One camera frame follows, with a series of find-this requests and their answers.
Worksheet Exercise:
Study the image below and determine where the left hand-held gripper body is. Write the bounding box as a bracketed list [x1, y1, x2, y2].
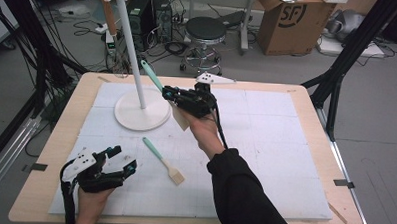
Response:
[61, 146, 130, 196]

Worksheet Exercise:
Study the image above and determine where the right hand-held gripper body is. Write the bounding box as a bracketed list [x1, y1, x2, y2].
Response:
[172, 70, 238, 120]

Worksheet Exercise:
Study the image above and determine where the mint handled cream spatula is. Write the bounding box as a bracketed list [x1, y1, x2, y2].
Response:
[138, 59, 193, 133]

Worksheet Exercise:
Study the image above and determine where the teal-handled wooden spatula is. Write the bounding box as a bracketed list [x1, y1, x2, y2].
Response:
[140, 136, 188, 187]

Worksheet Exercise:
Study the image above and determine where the white utensil rack stand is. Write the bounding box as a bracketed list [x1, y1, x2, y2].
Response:
[86, 0, 176, 133]

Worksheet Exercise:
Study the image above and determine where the person's left hand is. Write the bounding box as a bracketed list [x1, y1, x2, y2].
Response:
[75, 185, 116, 224]

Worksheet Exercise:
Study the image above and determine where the person's right hand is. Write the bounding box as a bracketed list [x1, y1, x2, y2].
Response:
[179, 109, 230, 161]

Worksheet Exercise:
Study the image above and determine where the black tape strip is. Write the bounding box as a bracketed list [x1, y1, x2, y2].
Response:
[21, 162, 49, 174]
[333, 179, 356, 190]

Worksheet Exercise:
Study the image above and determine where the white foam mat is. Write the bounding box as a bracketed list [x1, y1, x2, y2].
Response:
[48, 80, 337, 224]

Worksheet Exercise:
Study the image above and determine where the black round stool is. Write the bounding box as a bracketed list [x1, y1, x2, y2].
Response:
[179, 15, 228, 81]

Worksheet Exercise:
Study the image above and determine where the black computer tower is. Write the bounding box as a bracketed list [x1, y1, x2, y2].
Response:
[125, 0, 155, 53]
[151, 0, 175, 45]

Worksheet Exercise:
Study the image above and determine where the power supply green display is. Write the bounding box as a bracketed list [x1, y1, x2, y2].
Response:
[103, 29, 119, 57]

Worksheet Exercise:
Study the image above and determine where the white power strip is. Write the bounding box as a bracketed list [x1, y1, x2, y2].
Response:
[94, 21, 109, 35]

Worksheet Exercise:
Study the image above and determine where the brown cardboard box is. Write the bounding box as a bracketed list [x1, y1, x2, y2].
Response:
[254, 0, 338, 59]

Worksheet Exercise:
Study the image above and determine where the white flat board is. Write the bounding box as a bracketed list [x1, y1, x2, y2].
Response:
[316, 35, 387, 59]

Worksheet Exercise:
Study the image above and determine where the grey bag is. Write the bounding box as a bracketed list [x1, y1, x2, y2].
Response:
[324, 8, 366, 44]

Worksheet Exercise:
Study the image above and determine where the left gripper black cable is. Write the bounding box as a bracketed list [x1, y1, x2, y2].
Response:
[58, 160, 80, 224]

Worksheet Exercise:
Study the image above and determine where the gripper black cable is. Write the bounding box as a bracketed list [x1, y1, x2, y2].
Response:
[211, 104, 232, 151]
[58, 160, 80, 224]

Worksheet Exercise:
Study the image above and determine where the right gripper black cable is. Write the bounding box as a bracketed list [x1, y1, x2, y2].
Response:
[211, 104, 232, 151]

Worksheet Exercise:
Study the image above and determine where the coiled black cable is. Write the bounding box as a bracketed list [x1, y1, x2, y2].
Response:
[163, 40, 189, 57]

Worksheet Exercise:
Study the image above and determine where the aluminium rail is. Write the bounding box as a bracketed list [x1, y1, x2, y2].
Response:
[0, 114, 42, 205]
[311, 107, 378, 224]

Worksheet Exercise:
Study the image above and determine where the grey metal post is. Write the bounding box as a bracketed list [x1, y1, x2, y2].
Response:
[238, 0, 256, 57]

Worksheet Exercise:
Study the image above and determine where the black metal frame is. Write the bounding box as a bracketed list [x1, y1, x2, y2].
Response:
[0, 0, 93, 177]
[299, 0, 397, 145]

